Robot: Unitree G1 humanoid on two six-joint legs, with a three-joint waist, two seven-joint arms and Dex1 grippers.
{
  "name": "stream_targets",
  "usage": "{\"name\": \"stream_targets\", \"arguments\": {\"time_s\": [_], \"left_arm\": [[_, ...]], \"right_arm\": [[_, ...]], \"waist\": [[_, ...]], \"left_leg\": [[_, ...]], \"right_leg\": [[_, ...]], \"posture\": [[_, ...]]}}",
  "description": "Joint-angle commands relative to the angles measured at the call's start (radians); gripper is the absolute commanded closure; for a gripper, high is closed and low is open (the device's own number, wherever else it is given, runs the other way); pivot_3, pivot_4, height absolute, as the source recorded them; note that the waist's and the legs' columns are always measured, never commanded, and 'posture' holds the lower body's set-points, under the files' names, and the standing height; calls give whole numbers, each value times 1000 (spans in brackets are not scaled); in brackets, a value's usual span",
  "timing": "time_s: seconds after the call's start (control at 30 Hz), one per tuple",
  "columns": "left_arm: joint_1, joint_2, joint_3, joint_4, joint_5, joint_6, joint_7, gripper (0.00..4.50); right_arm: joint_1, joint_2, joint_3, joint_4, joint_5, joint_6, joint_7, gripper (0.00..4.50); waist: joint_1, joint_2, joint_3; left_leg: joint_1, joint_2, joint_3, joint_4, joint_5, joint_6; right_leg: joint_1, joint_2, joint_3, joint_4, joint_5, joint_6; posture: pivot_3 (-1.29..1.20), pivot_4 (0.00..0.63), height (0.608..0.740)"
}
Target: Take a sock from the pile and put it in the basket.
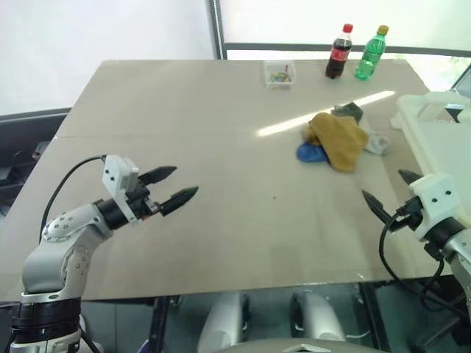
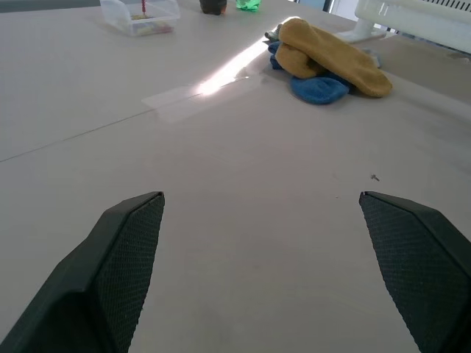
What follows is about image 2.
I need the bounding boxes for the blue sock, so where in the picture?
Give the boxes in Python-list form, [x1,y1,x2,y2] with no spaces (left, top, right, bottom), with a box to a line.
[267,41,356,105]

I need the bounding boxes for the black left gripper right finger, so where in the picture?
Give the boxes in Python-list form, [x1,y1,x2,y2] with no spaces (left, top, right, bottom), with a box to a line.
[358,190,471,353]

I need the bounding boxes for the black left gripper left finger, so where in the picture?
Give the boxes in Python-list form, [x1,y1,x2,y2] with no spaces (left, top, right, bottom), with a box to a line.
[0,190,166,353]

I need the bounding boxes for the mustard yellow sock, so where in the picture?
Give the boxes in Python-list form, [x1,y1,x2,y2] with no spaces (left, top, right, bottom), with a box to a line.
[275,17,394,99]

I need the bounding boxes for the light grey cloth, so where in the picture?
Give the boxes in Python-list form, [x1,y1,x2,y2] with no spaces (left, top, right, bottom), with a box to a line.
[362,47,383,69]

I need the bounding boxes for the cola bottle red cap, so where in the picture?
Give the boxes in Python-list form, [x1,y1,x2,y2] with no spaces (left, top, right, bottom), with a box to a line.
[199,0,227,15]

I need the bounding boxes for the clear plastic box coloured bits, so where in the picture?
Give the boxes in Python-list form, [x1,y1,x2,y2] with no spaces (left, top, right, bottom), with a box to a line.
[99,0,181,38]

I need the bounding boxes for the dark grey sock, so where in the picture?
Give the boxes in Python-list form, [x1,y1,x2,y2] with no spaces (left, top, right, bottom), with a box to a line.
[263,24,284,42]

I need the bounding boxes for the white plastic bin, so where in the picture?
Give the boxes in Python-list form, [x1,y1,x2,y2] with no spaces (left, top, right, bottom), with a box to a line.
[333,0,471,56]

